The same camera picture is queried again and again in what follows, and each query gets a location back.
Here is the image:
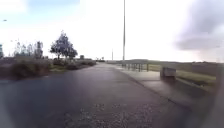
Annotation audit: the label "metal railing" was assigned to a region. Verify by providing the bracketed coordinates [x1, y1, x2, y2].
[121, 61, 150, 73]

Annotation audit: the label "dark grey asphalt path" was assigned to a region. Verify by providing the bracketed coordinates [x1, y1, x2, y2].
[0, 62, 201, 128]

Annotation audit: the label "tall thin lamp pole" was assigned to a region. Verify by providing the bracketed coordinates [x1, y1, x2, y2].
[122, 0, 127, 62]

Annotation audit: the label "grey paved side strip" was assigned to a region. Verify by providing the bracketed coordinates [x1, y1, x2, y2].
[111, 63, 214, 109]

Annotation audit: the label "dark leafy tree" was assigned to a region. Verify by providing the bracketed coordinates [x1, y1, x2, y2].
[49, 31, 79, 61]

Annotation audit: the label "grey box-shaped bin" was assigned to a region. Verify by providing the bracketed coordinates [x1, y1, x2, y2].
[159, 66, 177, 80]

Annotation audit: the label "grass field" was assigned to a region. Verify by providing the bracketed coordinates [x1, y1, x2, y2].
[106, 59, 221, 88]

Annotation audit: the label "low bushes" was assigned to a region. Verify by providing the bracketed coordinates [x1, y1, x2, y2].
[0, 57, 98, 80]

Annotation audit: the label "row of bare trees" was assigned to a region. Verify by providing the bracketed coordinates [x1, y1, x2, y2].
[12, 40, 45, 60]

